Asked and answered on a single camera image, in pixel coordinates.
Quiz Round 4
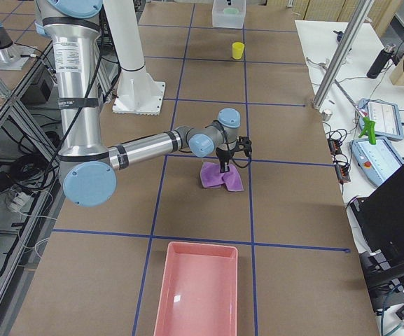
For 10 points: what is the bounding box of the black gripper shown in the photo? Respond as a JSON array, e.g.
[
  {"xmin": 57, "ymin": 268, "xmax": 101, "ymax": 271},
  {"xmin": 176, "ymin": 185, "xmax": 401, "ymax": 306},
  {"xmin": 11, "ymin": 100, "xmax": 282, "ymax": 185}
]
[{"xmin": 216, "ymin": 147, "xmax": 232, "ymax": 173}]

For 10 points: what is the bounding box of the purple cloth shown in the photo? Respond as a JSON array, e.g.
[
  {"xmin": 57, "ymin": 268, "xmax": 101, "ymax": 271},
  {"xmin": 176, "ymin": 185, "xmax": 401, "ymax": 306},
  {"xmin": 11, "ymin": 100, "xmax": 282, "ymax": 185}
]
[{"xmin": 200, "ymin": 162, "xmax": 244, "ymax": 192}]

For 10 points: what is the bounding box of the yellow cup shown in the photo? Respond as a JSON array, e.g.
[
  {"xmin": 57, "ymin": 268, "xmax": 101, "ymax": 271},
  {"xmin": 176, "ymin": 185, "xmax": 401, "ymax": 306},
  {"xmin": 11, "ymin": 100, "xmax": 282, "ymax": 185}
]
[{"xmin": 232, "ymin": 41, "xmax": 245, "ymax": 60}]

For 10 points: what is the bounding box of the green bowl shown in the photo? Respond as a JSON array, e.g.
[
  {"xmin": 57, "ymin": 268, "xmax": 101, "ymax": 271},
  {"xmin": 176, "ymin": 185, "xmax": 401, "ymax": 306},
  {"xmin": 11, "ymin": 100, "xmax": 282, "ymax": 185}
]
[{"xmin": 223, "ymin": 7, "xmax": 239, "ymax": 15}]

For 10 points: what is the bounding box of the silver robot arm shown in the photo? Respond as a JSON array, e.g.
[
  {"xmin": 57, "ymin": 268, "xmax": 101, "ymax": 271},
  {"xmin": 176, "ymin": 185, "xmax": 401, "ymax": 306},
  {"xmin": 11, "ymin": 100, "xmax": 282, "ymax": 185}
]
[{"xmin": 36, "ymin": 1, "xmax": 240, "ymax": 207}]

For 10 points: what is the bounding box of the small metal cylinder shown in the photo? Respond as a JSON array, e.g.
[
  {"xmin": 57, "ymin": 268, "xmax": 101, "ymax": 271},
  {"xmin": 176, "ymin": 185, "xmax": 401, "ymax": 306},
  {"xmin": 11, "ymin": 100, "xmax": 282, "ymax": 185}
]
[{"xmin": 321, "ymin": 109, "xmax": 332, "ymax": 122}]

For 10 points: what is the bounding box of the pink plastic bin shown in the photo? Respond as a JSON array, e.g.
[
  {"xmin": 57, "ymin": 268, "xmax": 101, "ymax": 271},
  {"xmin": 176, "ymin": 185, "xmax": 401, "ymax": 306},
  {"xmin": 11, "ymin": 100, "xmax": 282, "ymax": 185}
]
[{"xmin": 154, "ymin": 241, "xmax": 238, "ymax": 335}]

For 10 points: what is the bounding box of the clear plastic bin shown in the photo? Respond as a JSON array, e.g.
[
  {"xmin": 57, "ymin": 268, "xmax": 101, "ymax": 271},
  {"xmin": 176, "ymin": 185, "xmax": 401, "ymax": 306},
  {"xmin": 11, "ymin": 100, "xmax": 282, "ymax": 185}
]
[{"xmin": 211, "ymin": 0, "xmax": 246, "ymax": 29}]

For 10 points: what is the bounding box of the reacher grabber tool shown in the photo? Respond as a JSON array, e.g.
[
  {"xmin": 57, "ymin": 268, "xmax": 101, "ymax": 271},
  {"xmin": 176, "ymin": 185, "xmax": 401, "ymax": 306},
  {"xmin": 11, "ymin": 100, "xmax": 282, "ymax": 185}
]
[{"xmin": 308, "ymin": 57, "xmax": 377, "ymax": 145}]

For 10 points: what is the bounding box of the near blue teach pendant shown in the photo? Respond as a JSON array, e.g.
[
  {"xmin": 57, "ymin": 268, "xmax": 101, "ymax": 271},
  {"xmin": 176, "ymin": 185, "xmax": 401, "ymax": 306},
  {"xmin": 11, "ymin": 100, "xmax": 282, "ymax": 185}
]
[{"xmin": 350, "ymin": 136, "xmax": 404, "ymax": 187}]

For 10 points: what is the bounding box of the blue teach pendant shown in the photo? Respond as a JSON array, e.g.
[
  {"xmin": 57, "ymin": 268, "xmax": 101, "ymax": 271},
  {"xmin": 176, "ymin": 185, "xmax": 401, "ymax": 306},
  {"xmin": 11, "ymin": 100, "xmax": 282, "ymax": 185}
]
[
  {"xmin": 350, "ymin": 136, "xmax": 404, "ymax": 187},
  {"xmin": 358, "ymin": 98, "xmax": 404, "ymax": 141}
]

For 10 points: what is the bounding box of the far blue teach pendant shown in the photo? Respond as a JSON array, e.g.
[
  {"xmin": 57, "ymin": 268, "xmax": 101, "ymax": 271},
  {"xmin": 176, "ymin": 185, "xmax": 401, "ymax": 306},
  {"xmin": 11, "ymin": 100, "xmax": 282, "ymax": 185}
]
[{"xmin": 358, "ymin": 98, "xmax": 404, "ymax": 141}]

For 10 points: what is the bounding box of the black monitor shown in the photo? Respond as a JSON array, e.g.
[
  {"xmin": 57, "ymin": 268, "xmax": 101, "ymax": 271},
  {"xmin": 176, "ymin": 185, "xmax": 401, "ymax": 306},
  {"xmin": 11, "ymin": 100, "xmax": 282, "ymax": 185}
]
[{"xmin": 351, "ymin": 164, "xmax": 404, "ymax": 261}]

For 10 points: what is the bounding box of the black water bottle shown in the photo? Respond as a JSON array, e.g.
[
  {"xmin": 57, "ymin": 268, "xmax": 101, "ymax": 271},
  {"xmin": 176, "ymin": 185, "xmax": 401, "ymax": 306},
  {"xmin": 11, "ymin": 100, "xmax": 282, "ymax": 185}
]
[{"xmin": 366, "ymin": 43, "xmax": 396, "ymax": 79}]

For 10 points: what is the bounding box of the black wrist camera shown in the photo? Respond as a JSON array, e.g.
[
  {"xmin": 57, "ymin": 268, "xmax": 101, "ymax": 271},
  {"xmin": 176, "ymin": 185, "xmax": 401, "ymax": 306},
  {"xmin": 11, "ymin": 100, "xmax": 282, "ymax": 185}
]
[{"xmin": 237, "ymin": 136, "xmax": 252, "ymax": 158}]

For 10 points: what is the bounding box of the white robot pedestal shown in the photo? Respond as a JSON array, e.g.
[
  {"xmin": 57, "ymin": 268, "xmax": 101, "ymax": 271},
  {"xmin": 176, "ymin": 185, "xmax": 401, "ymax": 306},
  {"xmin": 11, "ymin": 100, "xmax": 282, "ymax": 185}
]
[{"xmin": 102, "ymin": 0, "xmax": 166, "ymax": 116}]

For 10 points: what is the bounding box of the aluminium frame post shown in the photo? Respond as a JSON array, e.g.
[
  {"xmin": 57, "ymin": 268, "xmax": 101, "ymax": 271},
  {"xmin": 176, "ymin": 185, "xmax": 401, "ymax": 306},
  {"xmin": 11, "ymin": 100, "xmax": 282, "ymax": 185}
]
[{"xmin": 312, "ymin": 0, "xmax": 374, "ymax": 110}]

